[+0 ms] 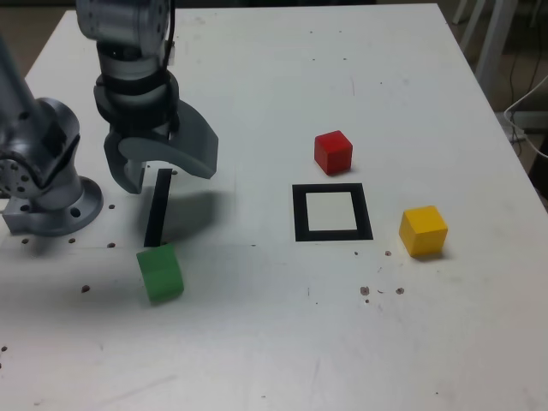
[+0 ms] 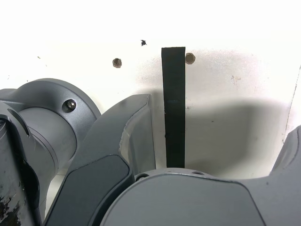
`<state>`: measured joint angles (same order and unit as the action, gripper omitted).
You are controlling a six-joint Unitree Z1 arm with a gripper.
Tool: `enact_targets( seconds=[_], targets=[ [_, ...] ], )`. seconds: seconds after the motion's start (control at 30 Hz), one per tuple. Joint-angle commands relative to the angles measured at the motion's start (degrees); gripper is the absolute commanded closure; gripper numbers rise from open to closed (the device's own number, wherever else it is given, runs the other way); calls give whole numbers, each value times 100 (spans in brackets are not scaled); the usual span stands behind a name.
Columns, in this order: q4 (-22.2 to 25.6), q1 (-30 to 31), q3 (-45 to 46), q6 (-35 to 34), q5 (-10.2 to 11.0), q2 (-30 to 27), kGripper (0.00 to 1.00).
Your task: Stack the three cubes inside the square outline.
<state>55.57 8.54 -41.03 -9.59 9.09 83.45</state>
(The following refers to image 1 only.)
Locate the green cube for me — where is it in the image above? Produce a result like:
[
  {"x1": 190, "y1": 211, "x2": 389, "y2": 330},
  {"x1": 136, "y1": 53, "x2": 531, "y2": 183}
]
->
[{"x1": 135, "y1": 242, "x2": 185, "y2": 305}]

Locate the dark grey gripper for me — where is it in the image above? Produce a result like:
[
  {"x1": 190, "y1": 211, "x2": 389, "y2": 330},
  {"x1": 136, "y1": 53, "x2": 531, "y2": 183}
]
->
[{"x1": 104, "y1": 98, "x2": 220, "y2": 194}]

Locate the yellow cube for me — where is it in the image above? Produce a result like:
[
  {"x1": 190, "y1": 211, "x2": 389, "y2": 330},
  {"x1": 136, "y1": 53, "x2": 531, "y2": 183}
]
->
[{"x1": 398, "y1": 205, "x2": 449, "y2": 258}]

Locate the white cable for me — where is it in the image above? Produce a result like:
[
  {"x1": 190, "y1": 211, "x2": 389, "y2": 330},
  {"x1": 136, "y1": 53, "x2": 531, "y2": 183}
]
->
[{"x1": 503, "y1": 76, "x2": 548, "y2": 159}]

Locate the white furniture leg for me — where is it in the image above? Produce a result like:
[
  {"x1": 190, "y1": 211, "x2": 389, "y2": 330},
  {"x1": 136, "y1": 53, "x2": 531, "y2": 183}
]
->
[
  {"x1": 474, "y1": 0, "x2": 522, "y2": 86},
  {"x1": 451, "y1": 0, "x2": 472, "y2": 25},
  {"x1": 460, "y1": 0, "x2": 493, "y2": 55}
]

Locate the red cube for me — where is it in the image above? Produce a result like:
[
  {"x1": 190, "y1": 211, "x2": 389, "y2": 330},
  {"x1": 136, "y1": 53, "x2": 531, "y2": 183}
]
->
[{"x1": 314, "y1": 130, "x2": 354, "y2": 176}]

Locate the black tape strip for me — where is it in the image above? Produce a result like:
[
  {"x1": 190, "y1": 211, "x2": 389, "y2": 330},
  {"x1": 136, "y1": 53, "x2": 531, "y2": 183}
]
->
[{"x1": 143, "y1": 169, "x2": 173, "y2": 248}]

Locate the black tape square outline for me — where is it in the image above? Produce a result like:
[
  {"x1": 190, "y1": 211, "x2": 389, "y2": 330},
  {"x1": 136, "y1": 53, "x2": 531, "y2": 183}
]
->
[{"x1": 291, "y1": 182, "x2": 374, "y2": 243}]

